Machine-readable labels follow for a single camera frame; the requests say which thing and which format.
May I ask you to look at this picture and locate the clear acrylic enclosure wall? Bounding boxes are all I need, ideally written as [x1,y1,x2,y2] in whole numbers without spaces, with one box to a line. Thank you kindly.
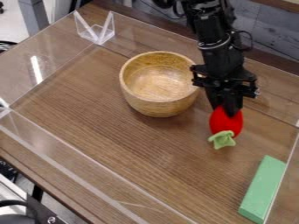
[0,15,299,224]

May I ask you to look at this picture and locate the light wooden bowl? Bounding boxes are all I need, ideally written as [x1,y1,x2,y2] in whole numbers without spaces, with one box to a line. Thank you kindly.
[119,51,201,117]

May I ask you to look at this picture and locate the black cable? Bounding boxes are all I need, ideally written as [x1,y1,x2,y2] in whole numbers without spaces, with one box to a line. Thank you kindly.
[0,199,36,224]

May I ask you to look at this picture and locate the red felt strawberry green leaves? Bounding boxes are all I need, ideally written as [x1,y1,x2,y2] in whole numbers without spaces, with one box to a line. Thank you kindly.
[209,106,243,150]

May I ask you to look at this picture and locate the green rectangular foam block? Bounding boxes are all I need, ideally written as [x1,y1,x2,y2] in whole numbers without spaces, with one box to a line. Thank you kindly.
[238,156,286,224]

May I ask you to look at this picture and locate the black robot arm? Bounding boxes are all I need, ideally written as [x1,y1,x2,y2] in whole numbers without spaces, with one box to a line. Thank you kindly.
[154,0,258,117]

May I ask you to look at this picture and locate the black metal bracket with bolt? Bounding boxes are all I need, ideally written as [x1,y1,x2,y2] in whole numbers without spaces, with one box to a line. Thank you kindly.
[26,195,68,224]

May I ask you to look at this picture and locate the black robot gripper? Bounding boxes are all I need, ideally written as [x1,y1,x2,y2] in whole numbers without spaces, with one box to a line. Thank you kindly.
[191,65,259,117]

